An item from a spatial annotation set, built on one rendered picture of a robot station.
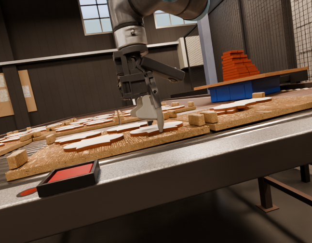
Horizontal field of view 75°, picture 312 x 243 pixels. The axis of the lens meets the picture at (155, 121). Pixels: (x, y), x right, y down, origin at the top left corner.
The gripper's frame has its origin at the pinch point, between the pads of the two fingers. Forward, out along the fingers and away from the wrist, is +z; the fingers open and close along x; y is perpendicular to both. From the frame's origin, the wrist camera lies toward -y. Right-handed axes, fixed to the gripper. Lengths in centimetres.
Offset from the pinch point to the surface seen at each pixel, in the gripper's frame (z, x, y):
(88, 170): 1.3, 18.4, 16.4
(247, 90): -2, -47, -66
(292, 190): 68, -52, -94
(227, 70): -17, -75, -76
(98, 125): 0, -56, 16
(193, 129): 0.9, 9.3, -5.8
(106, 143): 0.1, 5.5, 13.1
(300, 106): 1.9, 9.3, -35.9
